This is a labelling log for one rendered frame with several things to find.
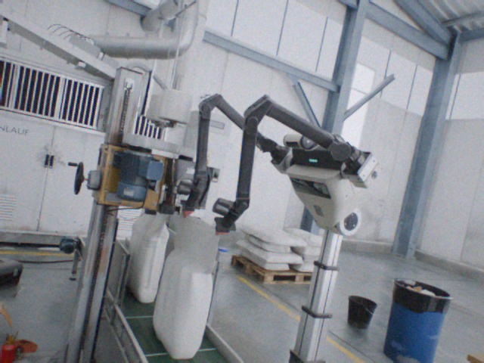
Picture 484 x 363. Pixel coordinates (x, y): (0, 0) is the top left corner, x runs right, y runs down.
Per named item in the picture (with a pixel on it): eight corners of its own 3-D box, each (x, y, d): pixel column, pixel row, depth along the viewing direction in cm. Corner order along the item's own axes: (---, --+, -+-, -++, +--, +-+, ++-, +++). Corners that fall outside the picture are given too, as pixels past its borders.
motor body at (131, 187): (149, 204, 190) (158, 156, 189) (119, 200, 182) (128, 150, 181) (141, 199, 203) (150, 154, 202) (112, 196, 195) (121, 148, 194)
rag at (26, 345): (38, 357, 227) (39, 350, 227) (1, 360, 217) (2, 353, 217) (37, 339, 245) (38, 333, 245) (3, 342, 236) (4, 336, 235)
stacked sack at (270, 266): (290, 271, 498) (292, 263, 497) (263, 271, 475) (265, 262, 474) (262, 257, 554) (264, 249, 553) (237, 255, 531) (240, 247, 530)
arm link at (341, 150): (262, 94, 134) (258, 86, 143) (242, 125, 140) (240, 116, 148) (355, 148, 149) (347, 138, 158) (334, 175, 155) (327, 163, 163)
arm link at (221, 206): (249, 205, 159) (246, 195, 166) (224, 195, 155) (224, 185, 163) (235, 226, 164) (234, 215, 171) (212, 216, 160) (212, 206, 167)
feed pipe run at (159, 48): (190, 95, 439) (212, -24, 432) (144, 82, 410) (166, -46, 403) (146, 103, 596) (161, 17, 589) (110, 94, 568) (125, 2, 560)
